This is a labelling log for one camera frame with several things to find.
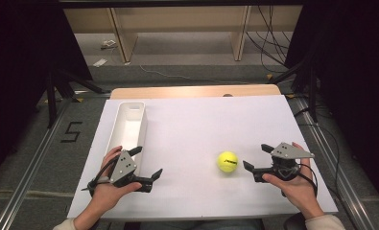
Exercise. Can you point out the black curtain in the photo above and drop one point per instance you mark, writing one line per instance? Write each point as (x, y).
(17, 48)
(353, 64)

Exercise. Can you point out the person's left hand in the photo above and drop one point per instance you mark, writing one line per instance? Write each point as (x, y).
(105, 191)

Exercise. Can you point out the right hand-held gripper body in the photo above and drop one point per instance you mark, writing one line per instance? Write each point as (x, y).
(284, 159)

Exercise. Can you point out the short aluminium rail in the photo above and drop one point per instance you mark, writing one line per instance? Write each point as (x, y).
(91, 93)

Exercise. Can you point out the black tripod stand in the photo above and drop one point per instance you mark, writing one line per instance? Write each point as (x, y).
(312, 96)
(51, 102)

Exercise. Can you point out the light wooden desk back panel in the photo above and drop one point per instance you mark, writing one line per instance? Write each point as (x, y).
(177, 17)

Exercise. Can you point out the yellow tennis ball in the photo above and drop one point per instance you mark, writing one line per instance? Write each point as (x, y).
(227, 161)

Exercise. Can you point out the white paper scrap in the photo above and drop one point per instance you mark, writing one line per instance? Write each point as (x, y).
(100, 62)

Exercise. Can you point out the light wooden desk leg panel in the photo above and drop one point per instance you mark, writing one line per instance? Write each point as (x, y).
(240, 41)
(126, 41)

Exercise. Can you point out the light wooden table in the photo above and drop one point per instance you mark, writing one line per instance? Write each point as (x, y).
(177, 92)

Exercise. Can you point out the person's right hand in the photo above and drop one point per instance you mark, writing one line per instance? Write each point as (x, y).
(300, 191)

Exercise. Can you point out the white plastic bin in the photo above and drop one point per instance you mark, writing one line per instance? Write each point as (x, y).
(129, 127)

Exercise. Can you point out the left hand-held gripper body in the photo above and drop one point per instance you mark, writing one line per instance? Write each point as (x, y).
(123, 166)

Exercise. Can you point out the long aluminium rail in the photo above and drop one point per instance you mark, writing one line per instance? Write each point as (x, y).
(33, 163)
(348, 195)

